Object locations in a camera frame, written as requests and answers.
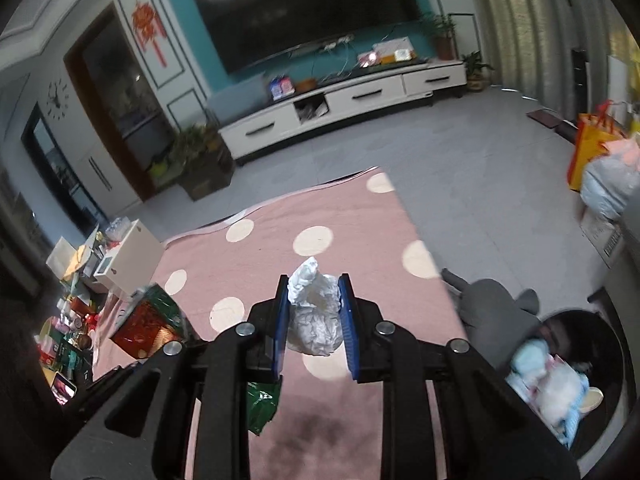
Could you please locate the black tall speaker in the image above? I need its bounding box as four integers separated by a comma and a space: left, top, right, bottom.
570, 47, 591, 126

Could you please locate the pale blue plastic bag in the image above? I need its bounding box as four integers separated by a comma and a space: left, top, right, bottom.
580, 155, 640, 221

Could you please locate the pink dotted rug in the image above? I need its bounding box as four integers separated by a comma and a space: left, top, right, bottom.
92, 166, 471, 480

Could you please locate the blue face mask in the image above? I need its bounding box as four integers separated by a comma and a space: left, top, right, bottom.
510, 339, 551, 376

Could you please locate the white wooden box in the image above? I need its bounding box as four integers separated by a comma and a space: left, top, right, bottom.
92, 219, 166, 296

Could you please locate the white tv stand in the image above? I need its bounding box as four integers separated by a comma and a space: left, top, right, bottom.
219, 57, 468, 166

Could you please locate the yellow gift bag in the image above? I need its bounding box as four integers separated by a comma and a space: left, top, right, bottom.
567, 102, 631, 193

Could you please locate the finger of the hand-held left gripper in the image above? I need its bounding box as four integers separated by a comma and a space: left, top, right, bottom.
62, 355, 163, 413

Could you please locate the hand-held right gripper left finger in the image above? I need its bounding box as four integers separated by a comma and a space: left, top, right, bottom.
50, 275, 291, 480

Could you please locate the red wall ornament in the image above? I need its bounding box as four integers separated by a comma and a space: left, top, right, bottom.
132, 1, 168, 66

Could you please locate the brown framed glass cabinet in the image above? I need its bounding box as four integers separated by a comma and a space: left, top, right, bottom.
65, 2, 176, 201

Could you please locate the cardboard box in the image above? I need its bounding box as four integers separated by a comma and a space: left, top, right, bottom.
580, 205, 626, 266

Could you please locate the red and green snack packet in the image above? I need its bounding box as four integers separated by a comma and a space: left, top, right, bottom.
110, 284, 188, 361

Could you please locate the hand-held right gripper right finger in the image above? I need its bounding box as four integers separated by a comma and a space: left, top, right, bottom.
337, 274, 581, 480

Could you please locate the clear storage box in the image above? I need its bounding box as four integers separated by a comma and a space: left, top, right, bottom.
207, 82, 273, 121

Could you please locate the white yellow box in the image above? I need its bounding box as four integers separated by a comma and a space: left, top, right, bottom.
372, 39, 416, 63

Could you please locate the small potted floor plant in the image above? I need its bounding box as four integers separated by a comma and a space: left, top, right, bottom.
462, 51, 496, 92

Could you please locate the clutter of small household items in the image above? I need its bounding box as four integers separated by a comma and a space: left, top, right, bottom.
35, 220, 131, 406

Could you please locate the white plastic bag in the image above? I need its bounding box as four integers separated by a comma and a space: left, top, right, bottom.
286, 256, 346, 357

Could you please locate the large plant on black stand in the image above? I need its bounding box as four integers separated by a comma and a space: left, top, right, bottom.
170, 122, 236, 201

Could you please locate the black wall clock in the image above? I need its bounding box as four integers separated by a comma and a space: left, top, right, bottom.
46, 77, 71, 111

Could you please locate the pale pink printed packet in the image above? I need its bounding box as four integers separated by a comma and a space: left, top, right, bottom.
515, 355, 586, 423

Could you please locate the black television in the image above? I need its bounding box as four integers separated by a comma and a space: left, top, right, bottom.
190, 0, 426, 77

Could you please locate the black trash bin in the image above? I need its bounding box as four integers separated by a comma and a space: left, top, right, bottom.
500, 307, 633, 466

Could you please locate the beige curtain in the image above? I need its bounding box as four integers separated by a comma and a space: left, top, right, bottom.
470, 0, 640, 111

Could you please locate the dark brown doormat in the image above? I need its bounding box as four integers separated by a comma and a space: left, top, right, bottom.
527, 109, 581, 141

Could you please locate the potted plant on tv stand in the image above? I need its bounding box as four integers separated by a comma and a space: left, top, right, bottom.
420, 12, 458, 61

